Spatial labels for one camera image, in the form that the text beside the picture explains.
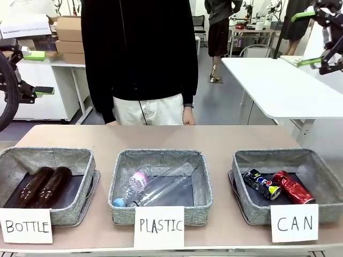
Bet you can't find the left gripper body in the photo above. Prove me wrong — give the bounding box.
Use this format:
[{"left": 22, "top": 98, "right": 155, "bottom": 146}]
[{"left": 0, "top": 57, "right": 19, "bottom": 93}]

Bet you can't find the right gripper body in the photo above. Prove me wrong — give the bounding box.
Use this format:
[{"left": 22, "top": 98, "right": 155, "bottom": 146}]
[{"left": 325, "top": 25, "right": 343, "bottom": 48}]

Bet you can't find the brown glass bottle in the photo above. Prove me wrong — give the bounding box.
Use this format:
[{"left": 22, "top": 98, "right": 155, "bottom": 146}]
[
  {"left": 33, "top": 166, "right": 72, "bottom": 209},
  {"left": 12, "top": 166, "right": 54, "bottom": 209}
]

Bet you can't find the crushed red can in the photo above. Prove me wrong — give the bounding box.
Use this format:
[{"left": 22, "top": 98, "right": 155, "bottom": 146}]
[{"left": 272, "top": 170, "right": 316, "bottom": 205}]

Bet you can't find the pink label plastic bottle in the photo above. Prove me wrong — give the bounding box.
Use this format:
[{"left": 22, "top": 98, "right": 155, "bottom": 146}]
[{"left": 112, "top": 168, "right": 151, "bottom": 208}]

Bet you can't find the crushed black blue can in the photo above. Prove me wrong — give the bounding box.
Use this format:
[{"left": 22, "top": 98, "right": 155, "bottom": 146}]
[{"left": 243, "top": 169, "right": 282, "bottom": 201}]

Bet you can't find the large clear plastic bottle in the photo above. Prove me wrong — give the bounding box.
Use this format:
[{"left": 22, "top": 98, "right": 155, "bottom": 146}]
[{"left": 125, "top": 163, "right": 195, "bottom": 207}]

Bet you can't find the person's right forearm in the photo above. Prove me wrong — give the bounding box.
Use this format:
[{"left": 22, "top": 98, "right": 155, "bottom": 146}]
[{"left": 90, "top": 66, "right": 118, "bottom": 125}]

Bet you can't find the person's left forearm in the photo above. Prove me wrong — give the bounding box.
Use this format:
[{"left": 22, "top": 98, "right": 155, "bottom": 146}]
[{"left": 179, "top": 53, "right": 199, "bottom": 109}]

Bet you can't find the grey fabric basket can label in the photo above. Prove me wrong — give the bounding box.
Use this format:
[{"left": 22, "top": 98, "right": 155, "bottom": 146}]
[{"left": 228, "top": 148, "right": 343, "bottom": 225}]

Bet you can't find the grey fabric basket bottle label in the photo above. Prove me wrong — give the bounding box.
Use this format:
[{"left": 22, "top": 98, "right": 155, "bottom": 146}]
[{"left": 0, "top": 146, "right": 101, "bottom": 227}]

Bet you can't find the grey fabric basket plastic label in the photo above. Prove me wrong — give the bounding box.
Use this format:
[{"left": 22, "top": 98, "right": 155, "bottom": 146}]
[{"left": 108, "top": 149, "right": 214, "bottom": 225}]

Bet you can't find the paper label CAN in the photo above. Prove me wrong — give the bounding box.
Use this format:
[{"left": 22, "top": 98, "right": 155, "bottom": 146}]
[{"left": 270, "top": 203, "right": 319, "bottom": 243}]

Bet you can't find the person's left hand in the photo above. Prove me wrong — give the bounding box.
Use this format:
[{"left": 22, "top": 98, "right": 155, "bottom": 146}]
[{"left": 182, "top": 108, "right": 197, "bottom": 126}]

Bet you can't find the bystander in dark coat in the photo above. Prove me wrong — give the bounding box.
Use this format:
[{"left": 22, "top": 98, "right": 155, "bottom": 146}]
[{"left": 282, "top": 0, "right": 313, "bottom": 56}]

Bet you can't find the black tripod pole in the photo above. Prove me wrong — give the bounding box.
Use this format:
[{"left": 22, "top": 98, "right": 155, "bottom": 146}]
[{"left": 272, "top": 0, "right": 289, "bottom": 59}]

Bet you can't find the white paper sign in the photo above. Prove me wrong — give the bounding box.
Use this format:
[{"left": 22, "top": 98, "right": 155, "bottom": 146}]
[{"left": 0, "top": 13, "right": 52, "bottom": 40}]

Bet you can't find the white desk with legs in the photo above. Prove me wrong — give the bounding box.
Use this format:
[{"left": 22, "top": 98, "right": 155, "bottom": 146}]
[{"left": 10, "top": 57, "right": 93, "bottom": 125}]

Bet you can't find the flat cardboard box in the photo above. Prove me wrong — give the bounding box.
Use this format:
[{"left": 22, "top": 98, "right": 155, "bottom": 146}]
[{"left": 55, "top": 40, "right": 85, "bottom": 54}]

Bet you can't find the small cardboard box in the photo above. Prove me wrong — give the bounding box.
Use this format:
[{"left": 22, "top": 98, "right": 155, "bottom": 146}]
[{"left": 63, "top": 52, "right": 86, "bottom": 65}]

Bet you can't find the white table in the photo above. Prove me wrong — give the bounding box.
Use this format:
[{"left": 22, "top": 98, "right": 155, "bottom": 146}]
[{"left": 221, "top": 55, "right": 343, "bottom": 150}]

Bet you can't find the large cardboard box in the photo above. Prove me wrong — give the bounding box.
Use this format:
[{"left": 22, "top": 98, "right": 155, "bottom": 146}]
[{"left": 55, "top": 16, "right": 83, "bottom": 42}]

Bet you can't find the cluttered workbench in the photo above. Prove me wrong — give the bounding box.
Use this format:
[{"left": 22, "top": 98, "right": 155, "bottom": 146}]
[{"left": 229, "top": 22, "right": 284, "bottom": 57}]

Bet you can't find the bystander in black dress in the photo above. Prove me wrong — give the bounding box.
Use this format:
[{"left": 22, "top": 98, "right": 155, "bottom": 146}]
[{"left": 205, "top": 0, "right": 243, "bottom": 82}]

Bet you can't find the black office chair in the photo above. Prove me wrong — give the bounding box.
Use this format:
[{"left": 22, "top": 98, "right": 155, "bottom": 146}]
[{"left": 192, "top": 14, "right": 207, "bottom": 48}]

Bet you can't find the person in black sweater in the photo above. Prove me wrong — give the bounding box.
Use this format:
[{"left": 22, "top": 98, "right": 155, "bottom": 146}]
[{"left": 80, "top": 0, "right": 199, "bottom": 126}]

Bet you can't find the paper label BOTTLE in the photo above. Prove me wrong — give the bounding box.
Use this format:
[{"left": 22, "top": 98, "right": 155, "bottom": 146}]
[{"left": 0, "top": 208, "right": 54, "bottom": 244}]

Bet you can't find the paper label PLASTIC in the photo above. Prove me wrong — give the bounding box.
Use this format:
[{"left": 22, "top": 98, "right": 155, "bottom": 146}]
[{"left": 133, "top": 206, "right": 185, "bottom": 248}]

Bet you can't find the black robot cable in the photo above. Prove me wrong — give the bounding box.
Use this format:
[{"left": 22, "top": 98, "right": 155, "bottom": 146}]
[{"left": 0, "top": 50, "right": 21, "bottom": 132}]

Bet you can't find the metal frame chair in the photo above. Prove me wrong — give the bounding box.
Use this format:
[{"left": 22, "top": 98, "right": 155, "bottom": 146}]
[{"left": 239, "top": 44, "right": 272, "bottom": 58}]

